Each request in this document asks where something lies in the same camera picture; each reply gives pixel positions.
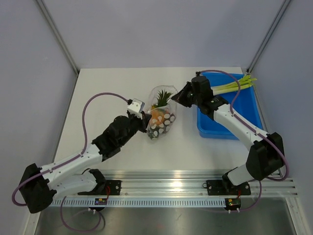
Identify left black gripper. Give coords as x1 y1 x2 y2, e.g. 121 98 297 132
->
119 111 152 146

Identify toy pineapple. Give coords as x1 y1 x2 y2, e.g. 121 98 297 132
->
148 87 177 129

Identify clear zip top bag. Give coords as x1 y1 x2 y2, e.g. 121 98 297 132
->
146 85 177 140

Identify dark green avocado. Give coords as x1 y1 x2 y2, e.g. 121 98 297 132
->
147 128 159 140

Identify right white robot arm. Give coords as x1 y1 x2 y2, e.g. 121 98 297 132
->
172 76 287 194

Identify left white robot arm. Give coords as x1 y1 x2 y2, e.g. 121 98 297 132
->
18 112 152 213

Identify green white leek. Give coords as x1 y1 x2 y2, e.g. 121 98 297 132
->
211 75 257 95

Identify left small circuit board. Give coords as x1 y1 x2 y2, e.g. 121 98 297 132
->
94 198 108 205

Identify small circuit board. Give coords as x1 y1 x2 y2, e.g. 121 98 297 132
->
94 198 108 205
225 198 242 210

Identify right small circuit board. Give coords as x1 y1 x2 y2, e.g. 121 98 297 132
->
225 198 242 210

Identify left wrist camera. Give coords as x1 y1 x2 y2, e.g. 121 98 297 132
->
127 98 145 119

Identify aluminium mounting rail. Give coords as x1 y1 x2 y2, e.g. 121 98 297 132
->
102 170 298 198

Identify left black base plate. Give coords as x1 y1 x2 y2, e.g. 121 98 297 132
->
77 178 122 196

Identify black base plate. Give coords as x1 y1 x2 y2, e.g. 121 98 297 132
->
77 178 122 196
202 180 251 196

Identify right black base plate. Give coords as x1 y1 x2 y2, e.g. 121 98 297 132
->
202 180 251 196

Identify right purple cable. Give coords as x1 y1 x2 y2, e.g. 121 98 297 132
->
195 70 291 213

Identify purple cable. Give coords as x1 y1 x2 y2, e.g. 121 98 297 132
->
195 70 291 213
12 92 134 232

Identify white slotted cable duct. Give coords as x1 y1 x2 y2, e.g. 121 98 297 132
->
51 197 225 208

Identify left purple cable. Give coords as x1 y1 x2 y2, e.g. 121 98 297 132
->
12 92 134 232

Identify right aluminium frame post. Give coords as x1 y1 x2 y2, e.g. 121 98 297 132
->
246 0 293 74

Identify aluminium frame post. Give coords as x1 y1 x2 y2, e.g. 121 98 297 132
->
35 0 80 77
246 0 293 74

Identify left aluminium frame post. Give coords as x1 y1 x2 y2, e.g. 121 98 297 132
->
35 0 80 77

